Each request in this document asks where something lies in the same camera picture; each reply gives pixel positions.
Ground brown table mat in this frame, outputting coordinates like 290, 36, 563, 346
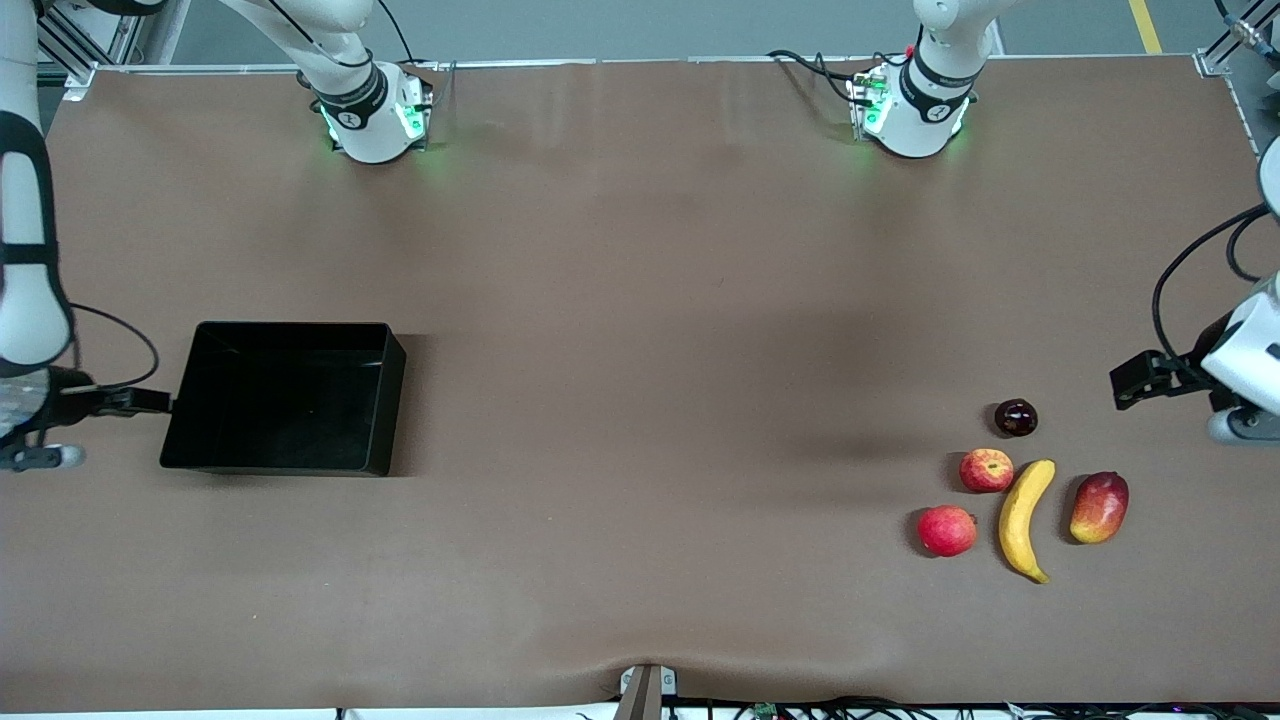
0, 55, 1280, 713

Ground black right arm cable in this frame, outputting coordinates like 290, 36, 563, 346
60, 302, 162, 394

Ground red yellow mango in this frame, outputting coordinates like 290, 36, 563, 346
1069, 471, 1130, 545

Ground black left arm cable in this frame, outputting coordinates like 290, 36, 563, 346
1151, 204, 1273, 373

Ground silver table edge rail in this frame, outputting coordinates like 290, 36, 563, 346
95, 54, 1201, 73

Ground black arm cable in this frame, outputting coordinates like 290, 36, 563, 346
1151, 204, 1273, 373
60, 302, 162, 394

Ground metal camera bracket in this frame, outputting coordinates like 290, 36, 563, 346
619, 664, 677, 720

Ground red yellow apple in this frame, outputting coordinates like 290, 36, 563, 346
959, 448, 1015, 494

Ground red round apple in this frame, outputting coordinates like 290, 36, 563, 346
917, 505, 979, 558

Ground black base cable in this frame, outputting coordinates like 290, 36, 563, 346
375, 0, 423, 67
767, 49, 873, 107

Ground black plastic box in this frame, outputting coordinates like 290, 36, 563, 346
159, 321, 407, 478

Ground yellow banana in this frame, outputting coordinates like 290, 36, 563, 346
998, 459, 1057, 585

